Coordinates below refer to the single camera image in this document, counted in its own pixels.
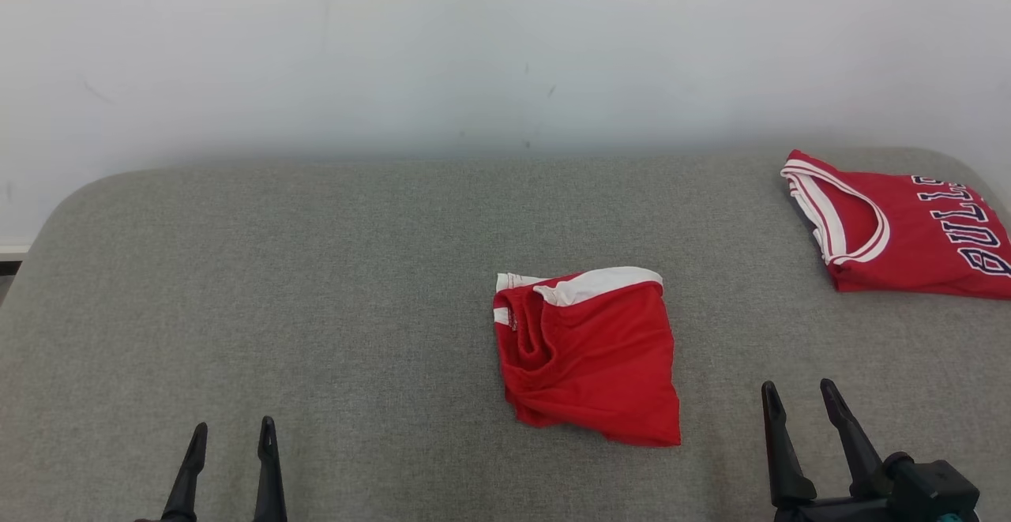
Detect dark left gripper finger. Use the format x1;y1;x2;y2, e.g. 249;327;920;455
162;422;209;522
254;416;288;522

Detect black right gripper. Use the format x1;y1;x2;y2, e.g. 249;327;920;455
761;378;893;522

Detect red and white basketball jersey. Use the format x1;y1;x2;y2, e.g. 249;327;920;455
780;149;1011;300

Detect red and white basketball shorts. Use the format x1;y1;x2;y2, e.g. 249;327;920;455
493;267;682;448

